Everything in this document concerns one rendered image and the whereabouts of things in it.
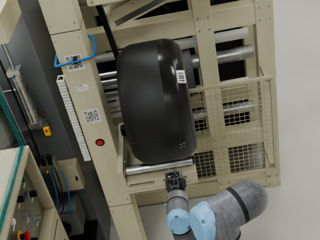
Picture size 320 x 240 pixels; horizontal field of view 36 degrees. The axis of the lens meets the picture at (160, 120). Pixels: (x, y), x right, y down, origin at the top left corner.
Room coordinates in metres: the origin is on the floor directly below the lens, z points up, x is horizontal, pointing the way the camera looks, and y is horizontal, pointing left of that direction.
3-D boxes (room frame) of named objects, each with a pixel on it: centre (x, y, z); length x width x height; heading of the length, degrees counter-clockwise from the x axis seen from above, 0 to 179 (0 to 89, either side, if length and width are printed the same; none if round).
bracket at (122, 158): (2.00, 0.22, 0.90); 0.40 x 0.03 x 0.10; 176
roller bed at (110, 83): (2.38, 0.24, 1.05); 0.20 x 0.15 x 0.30; 86
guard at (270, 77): (2.29, -0.21, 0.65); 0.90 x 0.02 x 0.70; 86
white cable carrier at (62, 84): (1.96, 0.39, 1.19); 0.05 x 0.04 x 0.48; 176
